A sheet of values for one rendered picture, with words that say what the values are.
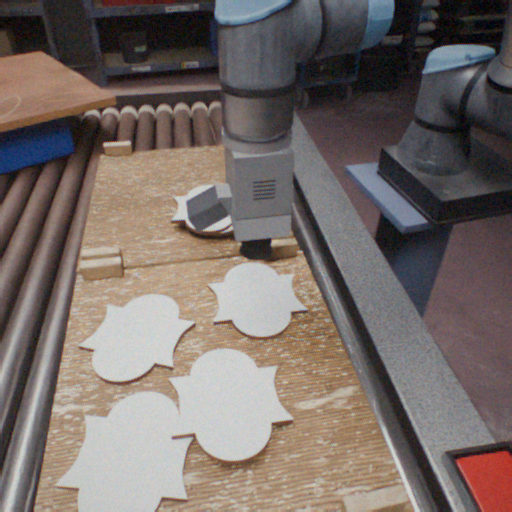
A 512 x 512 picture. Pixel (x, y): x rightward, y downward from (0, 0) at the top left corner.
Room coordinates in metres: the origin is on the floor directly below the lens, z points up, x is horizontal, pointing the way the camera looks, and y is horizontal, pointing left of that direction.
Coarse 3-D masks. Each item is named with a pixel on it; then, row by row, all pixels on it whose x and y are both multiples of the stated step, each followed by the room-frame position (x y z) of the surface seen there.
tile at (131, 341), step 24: (120, 312) 0.43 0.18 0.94; (144, 312) 0.43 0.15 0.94; (168, 312) 0.43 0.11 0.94; (96, 336) 0.39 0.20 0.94; (120, 336) 0.39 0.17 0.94; (144, 336) 0.39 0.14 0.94; (168, 336) 0.39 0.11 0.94; (96, 360) 0.35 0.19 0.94; (120, 360) 0.35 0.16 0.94; (144, 360) 0.35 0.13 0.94; (168, 360) 0.35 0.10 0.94; (120, 384) 0.32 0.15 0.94
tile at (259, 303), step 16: (240, 272) 0.51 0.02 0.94; (256, 272) 0.51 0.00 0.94; (272, 272) 0.51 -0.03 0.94; (208, 288) 0.48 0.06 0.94; (224, 288) 0.48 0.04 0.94; (240, 288) 0.48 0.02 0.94; (256, 288) 0.48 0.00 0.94; (272, 288) 0.48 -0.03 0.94; (288, 288) 0.48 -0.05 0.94; (224, 304) 0.45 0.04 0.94; (240, 304) 0.45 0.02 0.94; (256, 304) 0.45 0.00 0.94; (272, 304) 0.45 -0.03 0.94; (288, 304) 0.45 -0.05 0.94; (224, 320) 0.42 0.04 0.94; (240, 320) 0.42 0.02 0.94; (256, 320) 0.42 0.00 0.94; (272, 320) 0.42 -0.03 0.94; (288, 320) 0.42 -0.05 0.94; (256, 336) 0.39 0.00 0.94; (272, 336) 0.39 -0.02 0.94
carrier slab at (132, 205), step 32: (128, 160) 0.90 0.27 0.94; (160, 160) 0.90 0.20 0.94; (192, 160) 0.90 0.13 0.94; (96, 192) 0.76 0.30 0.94; (128, 192) 0.76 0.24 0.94; (160, 192) 0.76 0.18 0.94; (96, 224) 0.65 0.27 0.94; (128, 224) 0.65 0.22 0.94; (160, 224) 0.65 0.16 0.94; (128, 256) 0.56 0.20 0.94; (160, 256) 0.56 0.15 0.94; (192, 256) 0.56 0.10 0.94; (224, 256) 0.56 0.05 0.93
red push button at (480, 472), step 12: (480, 456) 0.24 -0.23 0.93; (492, 456) 0.24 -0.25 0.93; (504, 456) 0.24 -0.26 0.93; (468, 468) 0.22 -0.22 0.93; (480, 468) 0.22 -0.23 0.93; (492, 468) 0.22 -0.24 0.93; (504, 468) 0.22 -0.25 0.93; (468, 480) 0.21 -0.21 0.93; (480, 480) 0.21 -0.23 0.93; (492, 480) 0.21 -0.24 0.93; (504, 480) 0.21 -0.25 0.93; (480, 492) 0.20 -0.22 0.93; (492, 492) 0.20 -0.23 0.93; (504, 492) 0.20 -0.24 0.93; (480, 504) 0.19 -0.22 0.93; (492, 504) 0.19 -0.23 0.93; (504, 504) 0.19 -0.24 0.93
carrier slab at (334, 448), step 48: (96, 288) 0.49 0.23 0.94; (144, 288) 0.49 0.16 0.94; (192, 288) 0.49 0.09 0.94; (192, 336) 0.39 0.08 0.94; (240, 336) 0.39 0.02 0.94; (288, 336) 0.39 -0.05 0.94; (336, 336) 0.39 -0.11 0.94; (96, 384) 0.32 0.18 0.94; (144, 384) 0.32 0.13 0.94; (288, 384) 0.32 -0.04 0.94; (336, 384) 0.32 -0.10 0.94; (48, 432) 0.26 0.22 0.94; (288, 432) 0.26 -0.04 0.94; (336, 432) 0.26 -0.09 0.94; (48, 480) 0.21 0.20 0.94; (192, 480) 0.21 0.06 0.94; (240, 480) 0.21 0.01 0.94; (288, 480) 0.21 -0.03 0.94; (336, 480) 0.21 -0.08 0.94; (384, 480) 0.21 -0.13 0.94
